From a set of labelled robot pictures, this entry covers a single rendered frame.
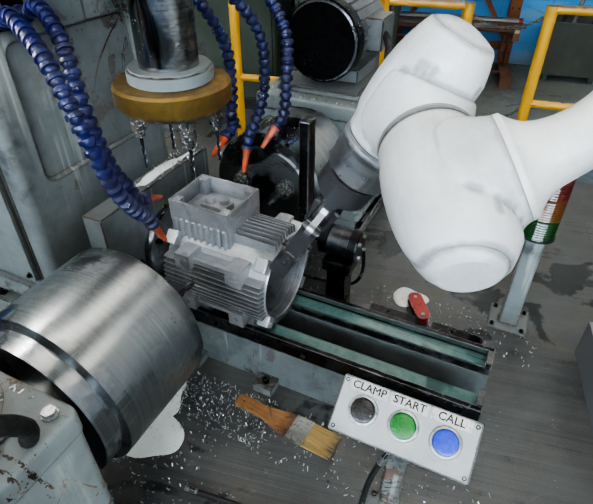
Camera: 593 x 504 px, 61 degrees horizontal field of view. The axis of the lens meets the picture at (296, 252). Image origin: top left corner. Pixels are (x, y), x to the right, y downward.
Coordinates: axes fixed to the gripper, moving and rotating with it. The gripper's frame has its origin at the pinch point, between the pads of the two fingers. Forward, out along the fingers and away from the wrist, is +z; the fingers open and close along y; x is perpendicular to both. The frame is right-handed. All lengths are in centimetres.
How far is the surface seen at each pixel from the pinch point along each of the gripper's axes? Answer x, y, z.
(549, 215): 31.9, -33.1, -17.2
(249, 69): -116, -290, 156
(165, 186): -25.7, -7.2, 12.3
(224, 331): -0.7, 1.2, 24.4
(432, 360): 31.4, -9.0, 6.1
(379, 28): -17, -65, -12
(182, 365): -2.0, 20.7, 8.3
